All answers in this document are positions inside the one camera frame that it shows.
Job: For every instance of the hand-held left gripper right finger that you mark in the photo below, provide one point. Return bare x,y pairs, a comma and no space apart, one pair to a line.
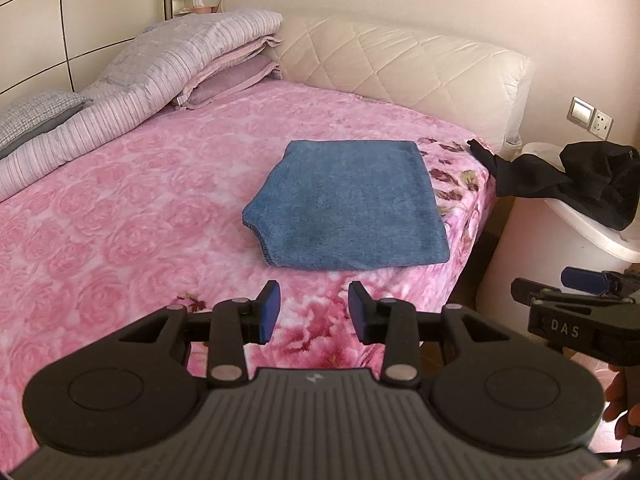
358,312

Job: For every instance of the cream quilted headboard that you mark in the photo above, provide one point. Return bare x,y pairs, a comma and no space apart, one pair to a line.
415,65

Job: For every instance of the white wall switch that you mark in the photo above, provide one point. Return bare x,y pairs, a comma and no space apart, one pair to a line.
581,110

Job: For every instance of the black cloth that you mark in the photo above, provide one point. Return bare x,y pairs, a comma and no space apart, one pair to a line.
585,175

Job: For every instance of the grey patterned pillow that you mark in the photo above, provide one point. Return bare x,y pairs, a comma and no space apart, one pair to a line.
35,120

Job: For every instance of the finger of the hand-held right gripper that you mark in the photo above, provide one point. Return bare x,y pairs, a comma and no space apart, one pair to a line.
527,291
582,280

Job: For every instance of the white round bedside cabinet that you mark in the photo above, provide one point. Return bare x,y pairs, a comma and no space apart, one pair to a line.
540,260

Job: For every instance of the purple pillow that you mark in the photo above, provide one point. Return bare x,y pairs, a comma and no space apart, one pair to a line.
225,80

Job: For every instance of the person's right hand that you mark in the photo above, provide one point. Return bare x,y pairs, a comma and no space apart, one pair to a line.
617,400

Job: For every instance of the pink rose-print blanket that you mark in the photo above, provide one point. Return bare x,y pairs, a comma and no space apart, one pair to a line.
125,220

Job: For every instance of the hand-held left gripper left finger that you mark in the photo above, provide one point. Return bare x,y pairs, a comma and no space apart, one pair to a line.
270,311

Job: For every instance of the lilac striped quilt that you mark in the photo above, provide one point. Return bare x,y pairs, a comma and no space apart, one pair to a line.
150,75

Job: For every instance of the cream panelled wardrobe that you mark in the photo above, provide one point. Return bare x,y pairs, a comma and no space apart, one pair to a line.
75,15

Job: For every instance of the white wall socket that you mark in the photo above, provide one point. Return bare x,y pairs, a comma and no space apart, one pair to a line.
602,125

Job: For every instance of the blue towel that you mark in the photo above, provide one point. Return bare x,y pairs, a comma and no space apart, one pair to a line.
350,200

